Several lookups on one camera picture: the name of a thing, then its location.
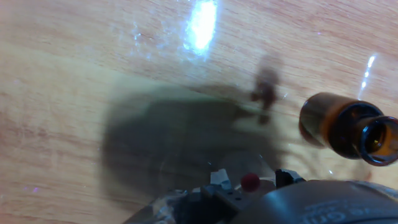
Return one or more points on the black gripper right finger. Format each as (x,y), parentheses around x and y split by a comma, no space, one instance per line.
(287,178)

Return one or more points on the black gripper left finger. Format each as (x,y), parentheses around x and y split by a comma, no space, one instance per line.
(217,199)

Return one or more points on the brown glass bottle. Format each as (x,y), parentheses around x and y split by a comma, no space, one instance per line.
(345,127)

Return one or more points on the wooden board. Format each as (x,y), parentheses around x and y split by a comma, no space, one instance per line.
(62,93)

